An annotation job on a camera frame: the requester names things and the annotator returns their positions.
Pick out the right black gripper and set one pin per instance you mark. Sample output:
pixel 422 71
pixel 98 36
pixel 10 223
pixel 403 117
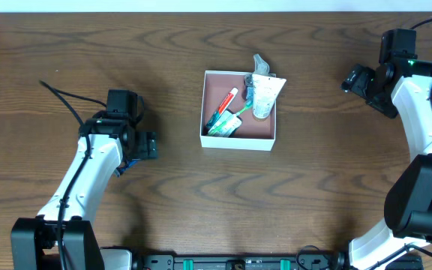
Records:
pixel 356 79

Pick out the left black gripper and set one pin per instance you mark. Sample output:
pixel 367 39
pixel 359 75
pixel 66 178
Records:
pixel 147 145

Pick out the blue disposable razor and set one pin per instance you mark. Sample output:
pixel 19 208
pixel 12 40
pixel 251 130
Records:
pixel 122 169

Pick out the white cardboard box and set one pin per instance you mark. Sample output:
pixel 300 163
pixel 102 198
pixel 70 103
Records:
pixel 252 134

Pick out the red green toothpaste tube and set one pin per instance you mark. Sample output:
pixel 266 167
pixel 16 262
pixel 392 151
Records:
pixel 221 108

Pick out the green soap bar box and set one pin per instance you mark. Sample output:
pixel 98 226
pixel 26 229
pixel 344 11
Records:
pixel 231 125

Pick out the green white toothbrush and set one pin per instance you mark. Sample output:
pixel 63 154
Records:
pixel 231 120

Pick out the clear blue soap pump bottle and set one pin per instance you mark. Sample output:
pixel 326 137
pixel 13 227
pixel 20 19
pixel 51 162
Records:
pixel 261 67

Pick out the white lotion tube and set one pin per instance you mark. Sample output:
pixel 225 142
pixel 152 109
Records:
pixel 265 92

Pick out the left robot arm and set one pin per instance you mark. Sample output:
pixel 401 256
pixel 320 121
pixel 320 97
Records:
pixel 61 236

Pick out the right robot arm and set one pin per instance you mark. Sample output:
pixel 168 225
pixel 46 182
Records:
pixel 400 86

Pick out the black mounting rail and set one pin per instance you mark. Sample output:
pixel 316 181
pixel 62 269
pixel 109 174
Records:
pixel 219 262

